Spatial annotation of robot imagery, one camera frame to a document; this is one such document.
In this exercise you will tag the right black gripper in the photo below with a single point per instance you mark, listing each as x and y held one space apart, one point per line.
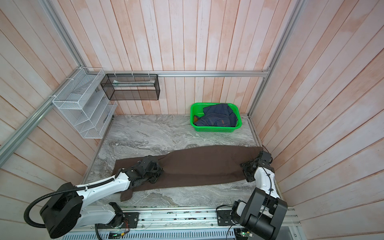
245 165

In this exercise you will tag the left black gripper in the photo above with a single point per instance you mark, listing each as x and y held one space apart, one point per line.
160 171

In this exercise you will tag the brown trousers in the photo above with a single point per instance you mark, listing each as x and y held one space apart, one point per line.
200 166

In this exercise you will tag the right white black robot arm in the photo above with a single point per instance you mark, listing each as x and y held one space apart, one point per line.
264 212

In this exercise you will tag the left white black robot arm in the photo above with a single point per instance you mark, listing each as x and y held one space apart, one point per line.
71 206

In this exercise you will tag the navy blue trousers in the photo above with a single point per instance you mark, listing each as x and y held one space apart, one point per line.
217 115

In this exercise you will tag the green circuit board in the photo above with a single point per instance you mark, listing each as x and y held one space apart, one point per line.
242 234

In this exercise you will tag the green plastic basket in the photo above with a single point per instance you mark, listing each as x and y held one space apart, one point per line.
215 129

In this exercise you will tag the left circuit board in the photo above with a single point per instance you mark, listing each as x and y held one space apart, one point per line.
116 235

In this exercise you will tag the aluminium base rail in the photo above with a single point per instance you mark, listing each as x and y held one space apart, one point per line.
152 218

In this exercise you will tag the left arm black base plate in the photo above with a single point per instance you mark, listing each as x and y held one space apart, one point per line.
129 220

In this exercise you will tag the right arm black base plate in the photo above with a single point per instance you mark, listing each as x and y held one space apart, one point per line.
229 217

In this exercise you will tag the black wire mesh basket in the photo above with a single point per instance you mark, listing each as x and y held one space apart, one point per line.
131 87

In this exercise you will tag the aluminium frame rail back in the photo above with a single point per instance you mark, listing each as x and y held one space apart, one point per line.
170 74

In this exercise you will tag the aluminium frame rail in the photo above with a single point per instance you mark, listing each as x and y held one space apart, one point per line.
14 141
286 35
170 74

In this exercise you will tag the white wire mesh shelf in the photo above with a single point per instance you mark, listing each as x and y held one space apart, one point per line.
84 103

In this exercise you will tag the aluminium frame rail left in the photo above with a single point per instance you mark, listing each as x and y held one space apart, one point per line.
14 141

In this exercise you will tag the aluminium frame rail right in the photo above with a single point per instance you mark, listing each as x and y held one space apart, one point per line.
286 35

